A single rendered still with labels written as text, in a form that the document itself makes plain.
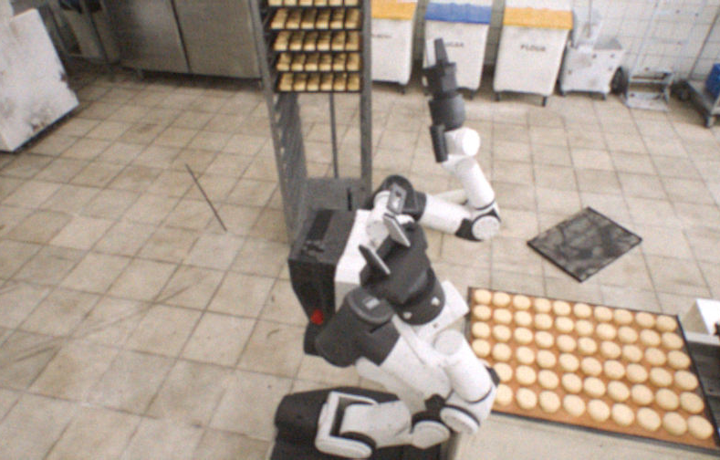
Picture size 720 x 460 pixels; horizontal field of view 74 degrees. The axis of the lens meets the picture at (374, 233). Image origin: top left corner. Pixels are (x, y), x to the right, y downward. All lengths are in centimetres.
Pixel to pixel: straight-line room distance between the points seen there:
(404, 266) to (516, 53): 390
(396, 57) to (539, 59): 122
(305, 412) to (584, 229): 215
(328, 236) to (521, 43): 350
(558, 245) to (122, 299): 253
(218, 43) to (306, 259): 376
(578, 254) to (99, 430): 264
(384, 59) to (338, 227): 348
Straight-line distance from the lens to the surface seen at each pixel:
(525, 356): 136
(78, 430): 257
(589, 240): 323
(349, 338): 99
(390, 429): 177
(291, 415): 189
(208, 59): 484
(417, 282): 71
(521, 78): 457
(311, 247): 113
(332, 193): 311
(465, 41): 442
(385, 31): 447
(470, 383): 93
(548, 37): 445
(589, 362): 141
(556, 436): 142
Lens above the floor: 200
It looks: 42 degrees down
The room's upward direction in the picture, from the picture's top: straight up
